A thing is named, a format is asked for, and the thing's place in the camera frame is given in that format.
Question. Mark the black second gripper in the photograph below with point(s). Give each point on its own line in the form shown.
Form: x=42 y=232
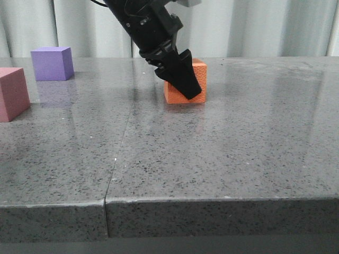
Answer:
x=153 y=29

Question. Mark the orange foam cube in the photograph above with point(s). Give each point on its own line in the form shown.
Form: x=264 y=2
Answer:
x=173 y=96

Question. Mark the grey-green curtain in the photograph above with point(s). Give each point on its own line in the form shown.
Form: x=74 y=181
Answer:
x=210 y=29

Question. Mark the purple foam cube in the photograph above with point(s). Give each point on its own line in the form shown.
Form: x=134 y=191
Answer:
x=52 y=63

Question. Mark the pink foam cube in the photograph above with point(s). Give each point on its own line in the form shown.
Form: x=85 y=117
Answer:
x=14 y=93

